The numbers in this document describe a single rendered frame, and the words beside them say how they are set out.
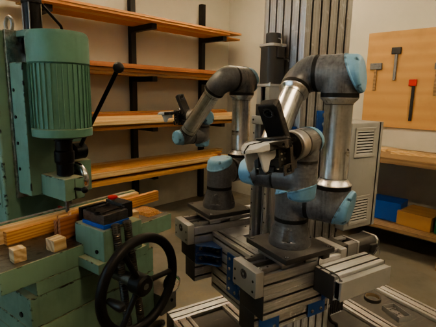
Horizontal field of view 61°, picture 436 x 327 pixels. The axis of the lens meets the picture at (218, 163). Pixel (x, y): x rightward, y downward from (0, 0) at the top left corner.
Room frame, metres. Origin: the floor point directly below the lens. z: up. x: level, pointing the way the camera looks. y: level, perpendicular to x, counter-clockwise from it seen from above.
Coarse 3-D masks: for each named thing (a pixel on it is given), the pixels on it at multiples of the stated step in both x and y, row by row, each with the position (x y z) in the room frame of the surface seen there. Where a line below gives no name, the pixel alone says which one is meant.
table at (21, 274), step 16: (144, 224) 1.20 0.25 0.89; (160, 224) 1.26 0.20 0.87; (32, 240) 1.03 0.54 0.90; (0, 256) 0.91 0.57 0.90; (32, 256) 0.92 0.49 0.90; (48, 256) 0.92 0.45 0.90; (64, 256) 0.96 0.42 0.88; (80, 256) 0.99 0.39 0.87; (0, 272) 0.83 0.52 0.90; (16, 272) 0.85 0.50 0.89; (32, 272) 0.88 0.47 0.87; (48, 272) 0.92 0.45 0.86; (96, 272) 0.94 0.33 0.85; (0, 288) 0.82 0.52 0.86; (16, 288) 0.85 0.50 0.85
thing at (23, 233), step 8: (152, 192) 1.44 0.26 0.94; (136, 200) 1.37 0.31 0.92; (144, 200) 1.40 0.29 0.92; (152, 200) 1.44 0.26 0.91; (32, 224) 1.05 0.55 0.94; (40, 224) 1.06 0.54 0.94; (48, 224) 1.08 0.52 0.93; (8, 232) 0.99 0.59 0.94; (16, 232) 1.01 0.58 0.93; (24, 232) 1.02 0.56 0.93; (32, 232) 1.04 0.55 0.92; (40, 232) 1.06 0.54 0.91; (48, 232) 1.08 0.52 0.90; (8, 240) 0.99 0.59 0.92; (16, 240) 1.00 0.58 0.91; (24, 240) 1.02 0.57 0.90
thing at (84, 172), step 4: (76, 164) 1.31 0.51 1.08; (80, 164) 1.31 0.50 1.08; (76, 168) 1.30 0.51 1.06; (80, 168) 1.30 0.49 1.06; (84, 168) 1.30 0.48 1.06; (76, 172) 1.31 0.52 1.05; (80, 172) 1.29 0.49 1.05; (84, 172) 1.29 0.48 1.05; (84, 176) 1.29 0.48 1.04; (88, 176) 1.30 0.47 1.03; (84, 180) 1.28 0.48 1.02; (88, 180) 1.29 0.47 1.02; (84, 184) 1.28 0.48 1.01; (88, 184) 1.30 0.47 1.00
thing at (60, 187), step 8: (48, 176) 1.14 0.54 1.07; (56, 176) 1.13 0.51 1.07; (64, 176) 1.13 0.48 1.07; (72, 176) 1.14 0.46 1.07; (80, 176) 1.14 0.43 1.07; (48, 184) 1.14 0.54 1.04; (56, 184) 1.12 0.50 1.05; (64, 184) 1.09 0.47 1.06; (72, 184) 1.11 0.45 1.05; (80, 184) 1.13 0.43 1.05; (48, 192) 1.15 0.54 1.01; (56, 192) 1.12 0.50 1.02; (64, 192) 1.09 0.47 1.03; (72, 192) 1.11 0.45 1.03; (80, 192) 1.13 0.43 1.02; (64, 200) 1.09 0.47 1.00
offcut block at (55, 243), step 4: (52, 236) 0.98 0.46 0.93; (56, 236) 0.98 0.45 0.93; (60, 236) 0.98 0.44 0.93; (64, 236) 0.98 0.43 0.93; (48, 240) 0.96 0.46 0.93; (52, 240) 0.95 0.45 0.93; (56, 240) 0.95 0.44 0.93; (60, 240) 0.96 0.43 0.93; (64, 240) 0.97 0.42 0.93; (48, 244) 0.96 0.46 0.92; (52, 244) 0.95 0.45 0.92; (56, 244) 0.95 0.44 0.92; (60, 244) 0.96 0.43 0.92; (64, 244) 0.97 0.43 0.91; (48, 248) 0.96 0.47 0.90; (52, 248) 0.95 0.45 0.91; (56, 248) 0.95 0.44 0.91; (60, 248) 0.96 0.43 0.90; (64, 248) 0.97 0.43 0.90
